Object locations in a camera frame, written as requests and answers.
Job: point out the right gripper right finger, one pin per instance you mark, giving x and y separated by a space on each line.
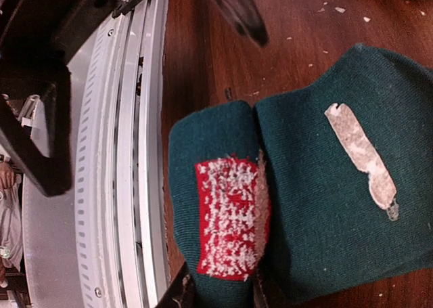
266 290

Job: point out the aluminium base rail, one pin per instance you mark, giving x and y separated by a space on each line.
103 244

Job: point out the dark teal sock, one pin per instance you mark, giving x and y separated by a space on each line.
312 191

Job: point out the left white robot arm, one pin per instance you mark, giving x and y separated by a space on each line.
38 39

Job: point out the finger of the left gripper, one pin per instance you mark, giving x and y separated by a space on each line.
245 17

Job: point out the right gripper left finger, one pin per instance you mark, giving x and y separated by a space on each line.
182 291

